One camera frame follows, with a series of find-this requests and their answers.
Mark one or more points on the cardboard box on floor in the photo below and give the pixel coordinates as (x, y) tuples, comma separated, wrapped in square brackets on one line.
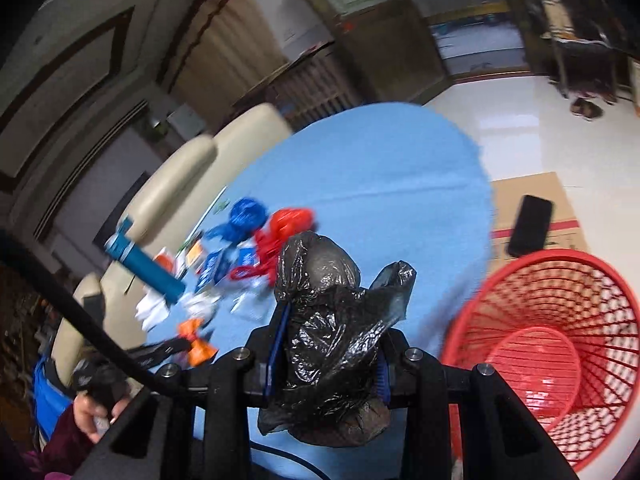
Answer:
[(565, 230)]

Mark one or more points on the blue plastic bag ball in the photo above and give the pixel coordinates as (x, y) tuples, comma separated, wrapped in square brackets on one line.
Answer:
[(246, 216)]

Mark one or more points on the orange and white box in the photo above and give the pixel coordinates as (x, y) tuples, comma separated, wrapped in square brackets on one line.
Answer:
[(166, 260)]

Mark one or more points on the wooden radiator cover cabinet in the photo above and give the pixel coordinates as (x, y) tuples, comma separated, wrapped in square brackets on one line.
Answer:
[(316, 85)]

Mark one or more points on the teal thermos bottle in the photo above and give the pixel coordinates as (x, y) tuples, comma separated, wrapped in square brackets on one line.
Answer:
[(123, 249)]

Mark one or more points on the blue toothpaste box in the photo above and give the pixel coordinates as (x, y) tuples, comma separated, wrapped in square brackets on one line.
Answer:
[(214, 269)]

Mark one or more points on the cream leather sofa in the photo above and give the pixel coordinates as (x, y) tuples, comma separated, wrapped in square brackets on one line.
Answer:
[(174, 199)]

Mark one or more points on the person's left hand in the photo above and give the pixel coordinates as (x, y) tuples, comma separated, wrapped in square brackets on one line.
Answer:
[(91, 417)]

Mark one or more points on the red plastic bag ball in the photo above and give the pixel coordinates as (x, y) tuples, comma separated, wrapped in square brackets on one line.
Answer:
[(282, 225)]

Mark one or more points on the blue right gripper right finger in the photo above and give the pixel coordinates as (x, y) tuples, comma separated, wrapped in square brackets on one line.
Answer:
[(382, 378)]

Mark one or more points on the orange plastic bag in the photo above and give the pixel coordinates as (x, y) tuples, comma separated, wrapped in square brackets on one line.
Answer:
[(200, 350)]

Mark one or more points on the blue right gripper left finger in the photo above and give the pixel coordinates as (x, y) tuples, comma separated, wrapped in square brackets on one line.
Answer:
[(276, 332)]

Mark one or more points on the black smartphone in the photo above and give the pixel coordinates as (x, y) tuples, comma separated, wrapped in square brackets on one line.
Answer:
[(531, 226)]

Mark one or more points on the red plastic waste basket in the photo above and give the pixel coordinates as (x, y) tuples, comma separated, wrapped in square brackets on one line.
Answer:
[(561, 327)]

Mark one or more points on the dark blue carton box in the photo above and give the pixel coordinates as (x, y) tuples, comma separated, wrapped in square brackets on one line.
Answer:
[(246, 263)]

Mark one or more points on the white tissue stack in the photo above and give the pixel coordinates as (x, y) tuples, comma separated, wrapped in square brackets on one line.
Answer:
[(151, 310)]

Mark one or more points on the blue tablecloth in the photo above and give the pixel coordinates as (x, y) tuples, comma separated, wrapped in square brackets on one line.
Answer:
[(386, 182)]

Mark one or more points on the white crumpled plastic bag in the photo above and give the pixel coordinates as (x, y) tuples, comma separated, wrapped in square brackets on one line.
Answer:
[(201, 306)]

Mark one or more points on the black plastic trash bag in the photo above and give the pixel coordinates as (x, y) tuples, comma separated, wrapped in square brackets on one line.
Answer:
[(328, 394)]

